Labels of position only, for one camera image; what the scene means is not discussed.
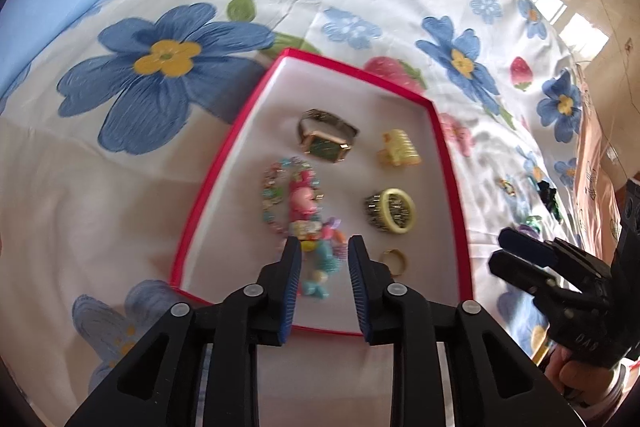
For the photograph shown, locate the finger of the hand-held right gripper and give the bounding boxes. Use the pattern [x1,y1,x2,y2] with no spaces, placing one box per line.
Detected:
[498,228,609,279]
[487,252,587,304]

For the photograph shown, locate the person's right hand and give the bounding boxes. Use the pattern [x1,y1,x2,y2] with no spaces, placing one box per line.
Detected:
[544,346,626,409]

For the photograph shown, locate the pink printed blanket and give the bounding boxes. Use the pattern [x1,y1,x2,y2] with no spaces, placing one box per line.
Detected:
[572,62,632,258]

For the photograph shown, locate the red jewelry box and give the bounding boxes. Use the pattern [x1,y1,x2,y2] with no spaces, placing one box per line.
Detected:
[169,48,473,338]

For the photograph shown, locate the black scrunchie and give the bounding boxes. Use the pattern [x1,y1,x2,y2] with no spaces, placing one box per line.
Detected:
[537,181,558,208]

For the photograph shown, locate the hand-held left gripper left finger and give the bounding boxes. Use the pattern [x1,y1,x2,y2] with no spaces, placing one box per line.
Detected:
[65,237,303,427]

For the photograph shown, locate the gold finger ring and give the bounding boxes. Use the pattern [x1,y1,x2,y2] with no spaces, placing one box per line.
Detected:
[378,248,407,278]

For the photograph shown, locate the gold wristwatch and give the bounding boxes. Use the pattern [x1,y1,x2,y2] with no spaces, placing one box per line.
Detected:
[298,108,360,164]

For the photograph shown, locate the mint green hair tie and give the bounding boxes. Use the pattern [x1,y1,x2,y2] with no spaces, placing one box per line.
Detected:
[519,216,544,238]

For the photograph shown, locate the crystal bead bracelet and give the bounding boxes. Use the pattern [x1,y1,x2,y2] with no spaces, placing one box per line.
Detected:
[260,158,326,238]

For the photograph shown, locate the floral print bedsheet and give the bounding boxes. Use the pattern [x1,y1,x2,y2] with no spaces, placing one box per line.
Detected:
[0,0,611,427]

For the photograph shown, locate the pink hair clip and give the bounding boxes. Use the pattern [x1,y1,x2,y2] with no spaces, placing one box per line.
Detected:
[289,171,326,238]

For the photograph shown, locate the colourful chunky bead bracelet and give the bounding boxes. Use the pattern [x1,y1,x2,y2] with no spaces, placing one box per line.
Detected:
[287,217,349,301]

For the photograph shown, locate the yellow ring bangle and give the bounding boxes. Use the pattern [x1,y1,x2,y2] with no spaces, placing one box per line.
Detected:
[374,188,417,234]

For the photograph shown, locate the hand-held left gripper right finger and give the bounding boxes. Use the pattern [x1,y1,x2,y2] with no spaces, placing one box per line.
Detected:
[347,234,583,427]

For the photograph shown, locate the yellow claw hair clip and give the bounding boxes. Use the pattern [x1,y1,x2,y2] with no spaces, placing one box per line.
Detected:
[376,129,422,168]

